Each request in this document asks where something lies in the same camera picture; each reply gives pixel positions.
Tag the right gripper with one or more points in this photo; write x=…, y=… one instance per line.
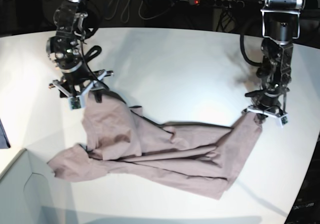
x=83, y=86

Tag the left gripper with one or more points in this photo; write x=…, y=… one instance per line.
x=267, y=103

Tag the mauve pink t-shirt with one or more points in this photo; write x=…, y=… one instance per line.
x=199, y=158

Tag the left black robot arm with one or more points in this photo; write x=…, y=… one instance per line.
x=280, y=27

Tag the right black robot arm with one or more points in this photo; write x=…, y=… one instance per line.
x=65, y=50

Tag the black power strip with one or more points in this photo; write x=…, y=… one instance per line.
x=218, y=3

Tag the white cardboard box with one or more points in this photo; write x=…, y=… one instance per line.
x=30, y=194

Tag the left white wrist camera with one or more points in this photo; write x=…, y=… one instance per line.
x=282, y=120

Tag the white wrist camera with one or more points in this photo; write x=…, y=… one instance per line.
x=282, y=120
x=74, y=103

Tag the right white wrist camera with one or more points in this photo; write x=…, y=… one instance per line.
x=74, y=103

